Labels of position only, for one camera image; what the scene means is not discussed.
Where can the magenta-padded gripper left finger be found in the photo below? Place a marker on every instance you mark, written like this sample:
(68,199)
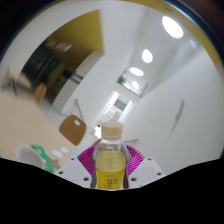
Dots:
(75,170)

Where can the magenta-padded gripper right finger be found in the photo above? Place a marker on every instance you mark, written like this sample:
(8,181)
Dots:
(143,170)

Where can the yellow drink bottle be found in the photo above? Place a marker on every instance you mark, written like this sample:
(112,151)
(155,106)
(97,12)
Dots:
(110,166)

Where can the small white card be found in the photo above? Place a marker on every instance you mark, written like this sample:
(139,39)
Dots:
(57,153)
(65,149)

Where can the flat green box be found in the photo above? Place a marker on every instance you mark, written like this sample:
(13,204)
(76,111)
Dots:
(48,160)

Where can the white ceramic mug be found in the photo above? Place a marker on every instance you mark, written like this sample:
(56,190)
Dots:
(30,156)

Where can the wooden stair handrail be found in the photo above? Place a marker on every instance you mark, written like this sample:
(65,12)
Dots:
(80,110)

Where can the small brown wooden chair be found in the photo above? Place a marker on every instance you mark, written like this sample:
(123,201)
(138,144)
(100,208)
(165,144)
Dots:
(40,93)

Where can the green balcony plant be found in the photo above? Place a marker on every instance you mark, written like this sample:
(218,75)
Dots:
(121,80)

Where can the light wooden side table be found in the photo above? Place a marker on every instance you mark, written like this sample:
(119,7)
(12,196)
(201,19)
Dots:
(13,80)

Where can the white hanging sign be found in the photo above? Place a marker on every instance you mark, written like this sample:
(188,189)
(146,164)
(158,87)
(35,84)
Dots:
(60,46)

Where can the round ceiling lights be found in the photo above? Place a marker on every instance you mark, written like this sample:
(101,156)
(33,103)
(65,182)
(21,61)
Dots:
(172,27)

